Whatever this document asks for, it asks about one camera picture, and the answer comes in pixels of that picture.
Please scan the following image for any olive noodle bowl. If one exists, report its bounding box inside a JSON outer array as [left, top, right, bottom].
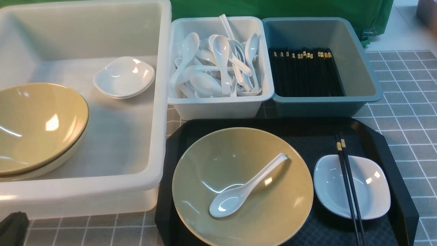
[[172, 127, 314, 246]]

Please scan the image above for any white soup spoon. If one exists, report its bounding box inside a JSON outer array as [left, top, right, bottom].
[[209, 153, 288, 218]]

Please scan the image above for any black chopstick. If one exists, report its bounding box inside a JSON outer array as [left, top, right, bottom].
[[335, 134, 360, 246], [339, 131, 367, 246]]

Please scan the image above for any white square sauce dish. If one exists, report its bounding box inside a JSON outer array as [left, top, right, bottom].
[[313, 154, 391, 220]]

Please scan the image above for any olive bowl in tub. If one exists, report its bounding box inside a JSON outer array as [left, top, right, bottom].
[[0, 83, 89, 175]]

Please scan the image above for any cream bowl under stack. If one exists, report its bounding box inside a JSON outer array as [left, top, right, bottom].
[[0, 124, 89, 182]]

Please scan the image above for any white spoon bin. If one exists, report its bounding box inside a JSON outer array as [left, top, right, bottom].
[[167, 16, 274, 121]]

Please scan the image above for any white spoon lying bottom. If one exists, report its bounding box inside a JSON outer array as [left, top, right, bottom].
[[189, 72, 225, 98]]

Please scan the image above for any white spoon upright centre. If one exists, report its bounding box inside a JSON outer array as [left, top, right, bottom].
[[212, 35, 231, 95]]

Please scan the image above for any white spoon left long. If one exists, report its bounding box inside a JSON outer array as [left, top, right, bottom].
[[169, 32, 200, 90]]

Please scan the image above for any black chopsticks bundle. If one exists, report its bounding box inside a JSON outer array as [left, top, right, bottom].
[[268, 47, 346, 97]]

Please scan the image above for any black serving tray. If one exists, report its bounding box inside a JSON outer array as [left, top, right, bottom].
[[155, 117, 419, 246]]

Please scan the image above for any white sauce dish in tub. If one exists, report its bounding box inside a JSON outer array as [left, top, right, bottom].
[[93, 56, 156, 99]]

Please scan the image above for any large translucent white tub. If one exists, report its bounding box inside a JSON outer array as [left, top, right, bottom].
[[1, 0, 172, 219]]

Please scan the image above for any teal chopstick bin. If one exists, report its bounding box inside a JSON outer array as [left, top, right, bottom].
[[262, 17, 383, 118]]

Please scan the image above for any green cloth backdrop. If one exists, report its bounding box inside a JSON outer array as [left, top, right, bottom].
[[171, 0, 393, 47]]

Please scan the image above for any grey checked tablecloth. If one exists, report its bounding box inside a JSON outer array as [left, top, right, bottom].
[[24, 51, 436, 246]]

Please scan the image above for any black object bottom left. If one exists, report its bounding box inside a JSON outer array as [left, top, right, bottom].
[[0, 211, 29, 246]]

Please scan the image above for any white spoon handle top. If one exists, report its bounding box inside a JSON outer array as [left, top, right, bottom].
[[220, 14, 236, 40]]

